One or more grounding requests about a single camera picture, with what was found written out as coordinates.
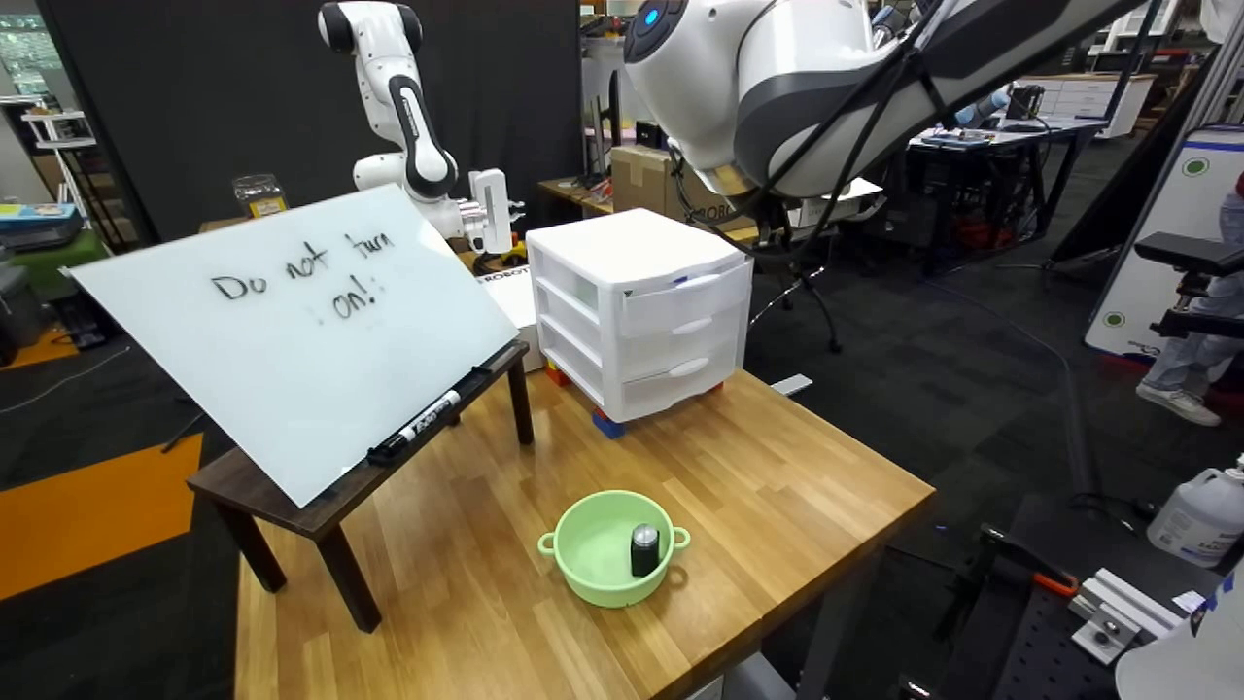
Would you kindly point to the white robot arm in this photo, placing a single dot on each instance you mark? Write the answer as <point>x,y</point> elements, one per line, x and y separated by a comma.
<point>726,63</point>

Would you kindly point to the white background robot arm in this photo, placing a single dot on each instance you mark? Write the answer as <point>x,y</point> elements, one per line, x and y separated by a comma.
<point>403,119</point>

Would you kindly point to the red toy block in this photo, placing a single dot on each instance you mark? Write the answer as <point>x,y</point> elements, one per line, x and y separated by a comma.
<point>559,380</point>

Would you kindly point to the plain brown cardboard box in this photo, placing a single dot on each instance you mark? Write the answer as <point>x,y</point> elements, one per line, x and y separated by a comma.
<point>647,181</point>

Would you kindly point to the small black cylinder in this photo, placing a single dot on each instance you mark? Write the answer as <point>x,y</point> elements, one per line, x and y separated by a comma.
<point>642,550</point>

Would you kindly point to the green plastic bowl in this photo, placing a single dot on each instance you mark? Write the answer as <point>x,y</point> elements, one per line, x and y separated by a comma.
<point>587,550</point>

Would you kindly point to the black tripod stand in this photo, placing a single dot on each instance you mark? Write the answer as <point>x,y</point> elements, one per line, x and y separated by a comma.
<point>828,297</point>

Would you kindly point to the black whiteboard marker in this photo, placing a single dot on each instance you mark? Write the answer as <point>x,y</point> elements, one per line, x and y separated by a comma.
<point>415,428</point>

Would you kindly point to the whiteboard with handwriting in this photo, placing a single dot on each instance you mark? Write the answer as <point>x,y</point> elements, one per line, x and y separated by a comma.
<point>298,337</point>

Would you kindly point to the dark wooden stand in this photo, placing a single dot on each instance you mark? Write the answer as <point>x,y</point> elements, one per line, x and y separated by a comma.
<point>331,526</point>

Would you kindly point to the cluttered background table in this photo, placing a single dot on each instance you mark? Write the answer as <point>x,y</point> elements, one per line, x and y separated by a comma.
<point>998,131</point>

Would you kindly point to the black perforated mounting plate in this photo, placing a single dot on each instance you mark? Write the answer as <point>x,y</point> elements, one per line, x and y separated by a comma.
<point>1036,648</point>

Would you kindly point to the white standing panel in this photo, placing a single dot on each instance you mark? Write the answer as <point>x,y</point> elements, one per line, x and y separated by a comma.
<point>1169,236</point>

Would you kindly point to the seated person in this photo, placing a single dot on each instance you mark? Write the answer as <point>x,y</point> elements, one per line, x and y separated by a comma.
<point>1187,400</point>

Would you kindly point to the white plastic jug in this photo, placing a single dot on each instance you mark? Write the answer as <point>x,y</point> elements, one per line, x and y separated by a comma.
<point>1200,520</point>

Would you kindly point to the white plastic drawer cabinet frame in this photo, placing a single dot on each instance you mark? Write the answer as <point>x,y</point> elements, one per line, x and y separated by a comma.
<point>608,245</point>

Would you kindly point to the silver metal bracket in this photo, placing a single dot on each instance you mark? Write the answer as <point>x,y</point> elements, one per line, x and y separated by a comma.
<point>1130,616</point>

